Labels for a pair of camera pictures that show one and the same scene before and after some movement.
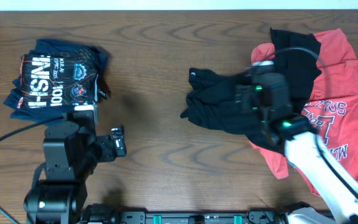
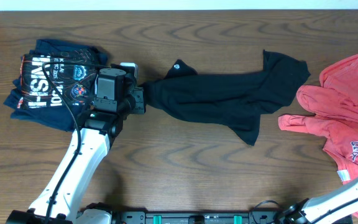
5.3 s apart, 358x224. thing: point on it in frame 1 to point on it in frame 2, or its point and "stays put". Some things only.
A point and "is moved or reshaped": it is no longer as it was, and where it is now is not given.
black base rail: x=109 y=214 stays put
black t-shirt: x=211 y=101 is moved or reshaped
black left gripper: x=107 y=152 to x=138 y=96
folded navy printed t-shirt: x=55 y=77 stays put
